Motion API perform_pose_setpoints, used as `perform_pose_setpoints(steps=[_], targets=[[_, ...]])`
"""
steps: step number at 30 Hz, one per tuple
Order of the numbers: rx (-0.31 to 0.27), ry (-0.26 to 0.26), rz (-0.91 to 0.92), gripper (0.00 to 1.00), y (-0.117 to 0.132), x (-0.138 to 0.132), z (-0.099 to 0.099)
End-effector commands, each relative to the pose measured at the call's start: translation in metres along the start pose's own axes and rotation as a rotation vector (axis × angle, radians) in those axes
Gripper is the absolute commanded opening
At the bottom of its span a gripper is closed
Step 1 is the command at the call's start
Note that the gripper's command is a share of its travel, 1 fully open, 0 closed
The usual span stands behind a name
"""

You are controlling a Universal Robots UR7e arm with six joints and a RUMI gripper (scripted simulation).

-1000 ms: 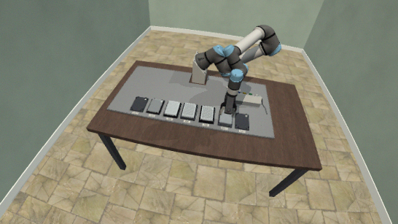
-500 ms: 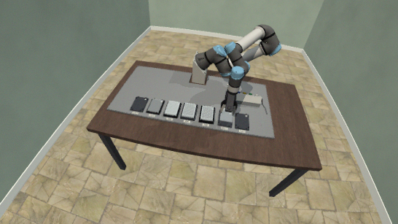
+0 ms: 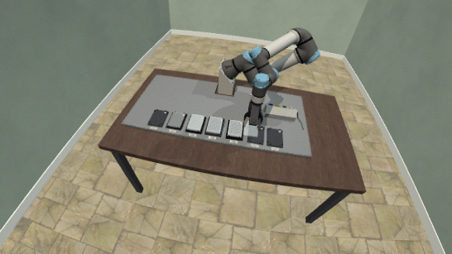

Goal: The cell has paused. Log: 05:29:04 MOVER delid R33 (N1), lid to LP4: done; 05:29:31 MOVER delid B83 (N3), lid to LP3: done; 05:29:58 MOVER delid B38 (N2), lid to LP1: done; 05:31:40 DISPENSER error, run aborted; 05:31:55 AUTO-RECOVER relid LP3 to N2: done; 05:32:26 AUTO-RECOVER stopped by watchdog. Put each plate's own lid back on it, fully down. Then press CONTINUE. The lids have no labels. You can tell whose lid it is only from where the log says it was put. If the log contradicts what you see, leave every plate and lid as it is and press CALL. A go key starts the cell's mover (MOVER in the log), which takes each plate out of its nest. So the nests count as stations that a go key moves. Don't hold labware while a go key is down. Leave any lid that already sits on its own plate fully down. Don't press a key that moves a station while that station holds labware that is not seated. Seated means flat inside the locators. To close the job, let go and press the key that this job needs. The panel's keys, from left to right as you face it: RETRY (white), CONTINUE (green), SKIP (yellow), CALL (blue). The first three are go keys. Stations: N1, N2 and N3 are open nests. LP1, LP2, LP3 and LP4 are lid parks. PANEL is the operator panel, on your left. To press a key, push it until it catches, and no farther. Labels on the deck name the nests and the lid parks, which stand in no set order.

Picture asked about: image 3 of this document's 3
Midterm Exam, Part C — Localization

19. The grey operator button panel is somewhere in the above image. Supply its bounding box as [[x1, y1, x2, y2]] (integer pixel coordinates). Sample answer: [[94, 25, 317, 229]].
[[264, 103, 298, 122]]

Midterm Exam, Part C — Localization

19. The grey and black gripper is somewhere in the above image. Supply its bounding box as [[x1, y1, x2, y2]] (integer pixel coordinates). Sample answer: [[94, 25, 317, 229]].
[[243, 100, 263, 129]]

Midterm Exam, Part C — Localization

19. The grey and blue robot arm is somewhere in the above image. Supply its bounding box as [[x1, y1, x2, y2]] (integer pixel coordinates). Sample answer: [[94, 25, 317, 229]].
[[222, 28, 320, 126]]

